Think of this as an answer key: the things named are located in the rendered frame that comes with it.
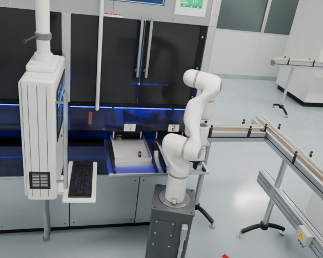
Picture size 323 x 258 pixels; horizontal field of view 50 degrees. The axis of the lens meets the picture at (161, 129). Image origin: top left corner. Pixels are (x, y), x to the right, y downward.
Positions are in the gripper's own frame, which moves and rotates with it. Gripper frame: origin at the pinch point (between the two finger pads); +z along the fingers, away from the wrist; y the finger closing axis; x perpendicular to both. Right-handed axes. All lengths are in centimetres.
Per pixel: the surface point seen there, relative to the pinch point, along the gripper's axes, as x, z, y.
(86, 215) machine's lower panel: -39, 73, 70
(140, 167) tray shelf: -5.8, 4.4, 36.7
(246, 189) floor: -93, 92, -106
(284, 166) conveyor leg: -22, 15, -87
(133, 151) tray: -26.7, 4.1, 38.6
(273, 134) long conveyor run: -46, -1, -87
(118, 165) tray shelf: -9, 4, 52
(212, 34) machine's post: -39, -82, -10
